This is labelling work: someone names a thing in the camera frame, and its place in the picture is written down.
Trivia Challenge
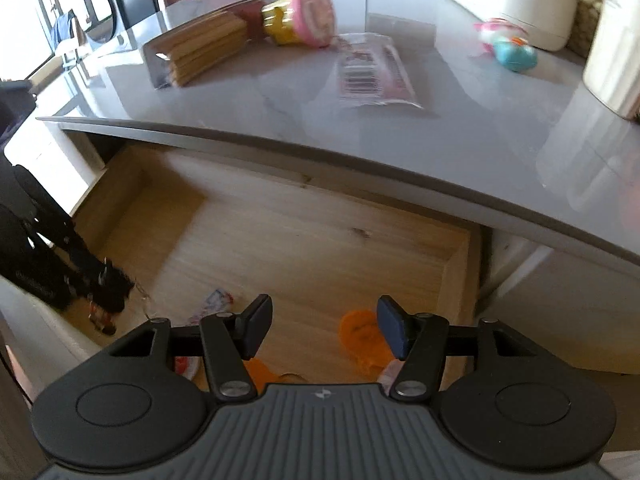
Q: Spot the white oblong container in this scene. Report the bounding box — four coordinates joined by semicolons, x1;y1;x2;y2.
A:
442;0;582;52

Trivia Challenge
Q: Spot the large glass jar with peanuts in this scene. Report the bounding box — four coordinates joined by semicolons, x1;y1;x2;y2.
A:
562;0;608;58

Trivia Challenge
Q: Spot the small white printed packet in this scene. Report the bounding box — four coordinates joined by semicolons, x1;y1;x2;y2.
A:
189;287;235;326

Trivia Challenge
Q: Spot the cream ribbed pitcher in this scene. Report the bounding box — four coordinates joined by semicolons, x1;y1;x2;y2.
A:
581;0;640;121

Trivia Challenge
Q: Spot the pink blue figurine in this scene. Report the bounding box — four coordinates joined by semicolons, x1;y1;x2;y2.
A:
474;16;540;75

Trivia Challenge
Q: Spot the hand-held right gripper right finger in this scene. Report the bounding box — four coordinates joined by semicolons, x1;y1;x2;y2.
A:
376;295;548;402

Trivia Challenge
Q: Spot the red-lidded jelly cup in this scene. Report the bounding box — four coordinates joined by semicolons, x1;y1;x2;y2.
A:
336;31;425;111

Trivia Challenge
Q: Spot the white table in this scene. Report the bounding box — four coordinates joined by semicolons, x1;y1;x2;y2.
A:
0;0;640;376

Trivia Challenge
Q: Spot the blue cloth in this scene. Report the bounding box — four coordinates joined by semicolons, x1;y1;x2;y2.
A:
50;10;83;58

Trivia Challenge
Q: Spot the pink yellow toy camera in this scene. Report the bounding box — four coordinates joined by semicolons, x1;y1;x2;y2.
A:
261;0;337;50

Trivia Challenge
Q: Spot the washing machine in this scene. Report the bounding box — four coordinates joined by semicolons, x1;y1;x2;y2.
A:
35;0;138;53

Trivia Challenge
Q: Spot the brown figure keychain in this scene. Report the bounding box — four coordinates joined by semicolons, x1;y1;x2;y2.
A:
86;294;123;336

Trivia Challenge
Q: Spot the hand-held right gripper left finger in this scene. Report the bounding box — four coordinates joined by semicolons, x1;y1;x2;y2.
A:
100;294;274;402

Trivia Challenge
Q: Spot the white table drawer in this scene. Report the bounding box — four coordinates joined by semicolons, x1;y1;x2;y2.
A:
65;140;486;396

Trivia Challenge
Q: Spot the dark blurred object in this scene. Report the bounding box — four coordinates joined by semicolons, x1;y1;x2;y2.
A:
0;80;39;147

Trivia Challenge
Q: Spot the orange plastic bowl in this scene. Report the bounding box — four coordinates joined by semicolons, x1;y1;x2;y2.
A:
339;309;396;372

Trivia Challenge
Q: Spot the red white small item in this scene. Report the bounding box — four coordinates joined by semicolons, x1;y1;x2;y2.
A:
172;356;202;380

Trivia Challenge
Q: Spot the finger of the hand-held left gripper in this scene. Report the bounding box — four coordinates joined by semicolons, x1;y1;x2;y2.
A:
64;230;137;312

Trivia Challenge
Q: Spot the yellow noodle pack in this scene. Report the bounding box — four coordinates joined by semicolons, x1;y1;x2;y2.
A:
141;9;251;90

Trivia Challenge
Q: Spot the orange plastic toy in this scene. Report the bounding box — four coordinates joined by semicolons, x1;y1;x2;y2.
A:
244;357;275;392

